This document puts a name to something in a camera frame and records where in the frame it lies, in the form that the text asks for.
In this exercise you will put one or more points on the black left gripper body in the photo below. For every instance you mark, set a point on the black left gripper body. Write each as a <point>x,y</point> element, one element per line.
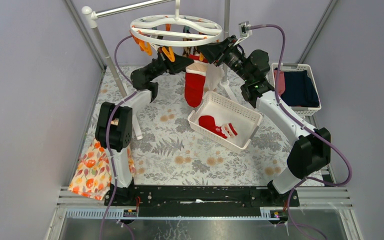
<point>173,60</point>

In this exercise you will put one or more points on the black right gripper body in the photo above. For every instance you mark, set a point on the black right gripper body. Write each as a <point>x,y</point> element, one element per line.
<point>234,59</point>

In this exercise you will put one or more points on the orange clip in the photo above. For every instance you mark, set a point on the orange clip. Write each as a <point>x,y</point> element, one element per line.
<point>143,45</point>
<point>202,58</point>
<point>169,53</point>

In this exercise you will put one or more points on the brown argyle sock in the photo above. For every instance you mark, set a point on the brown argyle sock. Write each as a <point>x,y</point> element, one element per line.
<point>188,50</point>

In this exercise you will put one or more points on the red snowflake sock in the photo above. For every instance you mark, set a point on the red snowflake sock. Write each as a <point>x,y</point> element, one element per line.
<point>195,76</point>

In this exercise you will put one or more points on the white round clip hanger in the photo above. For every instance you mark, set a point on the white round clip hanger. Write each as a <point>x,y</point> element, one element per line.
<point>167,29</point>

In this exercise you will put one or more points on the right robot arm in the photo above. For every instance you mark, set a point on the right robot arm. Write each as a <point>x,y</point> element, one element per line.
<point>310,151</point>

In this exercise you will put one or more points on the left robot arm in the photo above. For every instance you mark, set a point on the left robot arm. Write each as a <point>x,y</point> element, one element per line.
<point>114,129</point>

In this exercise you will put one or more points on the white rack right foot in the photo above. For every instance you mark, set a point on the white rack right foot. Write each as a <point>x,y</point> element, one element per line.
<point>226,87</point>

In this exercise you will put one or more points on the pink garment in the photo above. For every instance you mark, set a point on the pink garment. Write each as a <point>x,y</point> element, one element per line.
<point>279,77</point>

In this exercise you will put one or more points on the white perforated sock basket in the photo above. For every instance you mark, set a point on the white perforated sock basket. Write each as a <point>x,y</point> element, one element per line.
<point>225,111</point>

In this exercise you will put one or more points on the white basket with clothes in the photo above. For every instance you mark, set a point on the white basket with clothes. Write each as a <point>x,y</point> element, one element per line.
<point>302,111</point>

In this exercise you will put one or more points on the navy garment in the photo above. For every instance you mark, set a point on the navy garment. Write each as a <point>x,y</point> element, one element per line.
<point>299,90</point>

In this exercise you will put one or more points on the grey horizontal rack bar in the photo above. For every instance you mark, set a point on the grey horizontal rack bar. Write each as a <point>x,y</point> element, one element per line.
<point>127,8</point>

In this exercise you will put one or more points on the grey left rack pole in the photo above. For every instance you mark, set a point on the grey left rack pole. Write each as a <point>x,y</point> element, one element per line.
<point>91,19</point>

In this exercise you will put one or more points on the floral grey tablecloth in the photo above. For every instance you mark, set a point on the floral grey tablecloth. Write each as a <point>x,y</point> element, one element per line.
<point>171,153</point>

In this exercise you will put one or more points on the floral orange cloth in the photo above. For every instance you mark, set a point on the floral orange cloth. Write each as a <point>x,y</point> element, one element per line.
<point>93,175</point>

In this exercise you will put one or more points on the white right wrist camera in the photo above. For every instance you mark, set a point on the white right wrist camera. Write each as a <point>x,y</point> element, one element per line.
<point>244,32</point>

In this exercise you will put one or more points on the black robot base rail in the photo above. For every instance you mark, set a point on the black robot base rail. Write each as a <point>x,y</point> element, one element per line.
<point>198,201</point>

